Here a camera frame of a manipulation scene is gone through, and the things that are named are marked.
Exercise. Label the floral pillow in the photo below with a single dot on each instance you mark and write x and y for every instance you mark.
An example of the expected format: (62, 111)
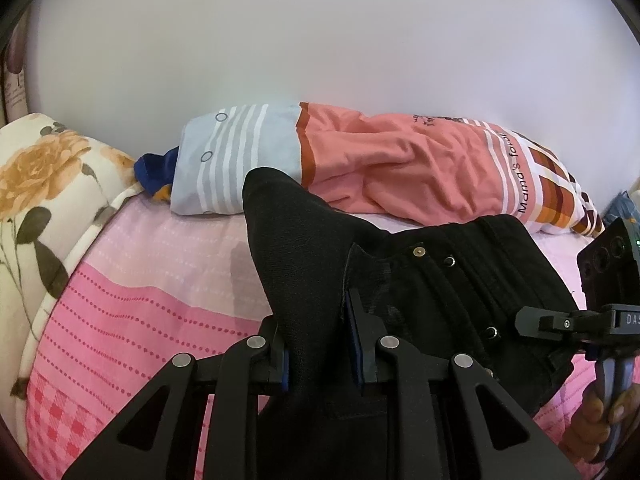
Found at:
(40, 170)

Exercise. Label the dark blue cloth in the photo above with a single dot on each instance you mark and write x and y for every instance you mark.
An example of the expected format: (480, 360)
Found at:
(155, 170)

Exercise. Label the black pants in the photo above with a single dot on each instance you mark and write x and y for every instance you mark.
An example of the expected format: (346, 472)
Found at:
(325, 240)

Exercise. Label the person's right hand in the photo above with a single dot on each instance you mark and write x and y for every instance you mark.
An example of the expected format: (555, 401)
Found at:
(590, 417)

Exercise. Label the wall poster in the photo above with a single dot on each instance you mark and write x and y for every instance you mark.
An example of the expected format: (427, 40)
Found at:
(14, 75)

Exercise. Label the pink bedsheet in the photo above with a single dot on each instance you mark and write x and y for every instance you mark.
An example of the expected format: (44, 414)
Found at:
(150, 285)

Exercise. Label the light blue cloth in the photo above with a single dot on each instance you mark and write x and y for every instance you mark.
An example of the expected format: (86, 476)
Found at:
(620, 207)

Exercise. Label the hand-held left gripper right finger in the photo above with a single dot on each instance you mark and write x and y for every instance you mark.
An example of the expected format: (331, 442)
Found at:
(353, 345)

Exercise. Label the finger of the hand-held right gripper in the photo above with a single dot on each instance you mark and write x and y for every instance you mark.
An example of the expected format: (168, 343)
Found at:
(545, 321)

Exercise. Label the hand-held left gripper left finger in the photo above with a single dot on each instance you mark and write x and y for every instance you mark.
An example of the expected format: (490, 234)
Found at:
(285, 375)

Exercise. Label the salmon striped bolster pillow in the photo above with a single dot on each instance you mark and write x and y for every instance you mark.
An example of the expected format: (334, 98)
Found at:
(400, 170)

